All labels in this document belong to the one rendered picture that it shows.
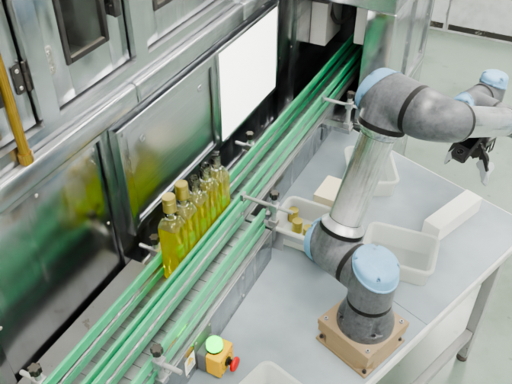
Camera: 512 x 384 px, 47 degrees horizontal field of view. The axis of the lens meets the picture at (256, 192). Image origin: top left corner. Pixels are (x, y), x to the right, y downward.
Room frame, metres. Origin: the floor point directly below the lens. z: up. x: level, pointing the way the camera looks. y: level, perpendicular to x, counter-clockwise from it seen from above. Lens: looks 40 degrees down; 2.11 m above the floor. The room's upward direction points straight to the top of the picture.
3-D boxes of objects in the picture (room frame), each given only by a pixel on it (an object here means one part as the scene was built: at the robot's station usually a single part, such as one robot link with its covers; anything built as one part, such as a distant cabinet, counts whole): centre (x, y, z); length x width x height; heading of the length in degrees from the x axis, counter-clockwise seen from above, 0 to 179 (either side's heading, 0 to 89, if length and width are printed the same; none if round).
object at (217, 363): (0.92, 0.10, 0.79); 0.07 x 0.07 x 0.07; 63
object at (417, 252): (1.29, -0.44, 0.78); 0.22 x 0.17 x 0.09; 69
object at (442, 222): (1.48, -0.66, 0.78); 0.24 x 0.06 x 0.06; 131
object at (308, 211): (1.39, -0.17, 0.80); 0.22 x 0.17 x 0.09; 63
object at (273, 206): (1.33, -0.03, 0.95); 0.17 x 0.03 x 0.12; 63
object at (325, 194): (1.54, -0.29, 0.79); 0.16 x 0.12 x 0.07; 60
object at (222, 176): (1.33, 0.11, 0.99); 0.06 x 0.06 x 0.21; 63
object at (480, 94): (1.41, -0.61, 1.24); 0.11 x 0.11 x 0.08; 40
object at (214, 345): (0.92, 0.11, 0.84); 0.05 x 0.05 x 0.03
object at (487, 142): (1.49, -0.68, 1.09); 0.09 x 0.08 x 0.12; 131
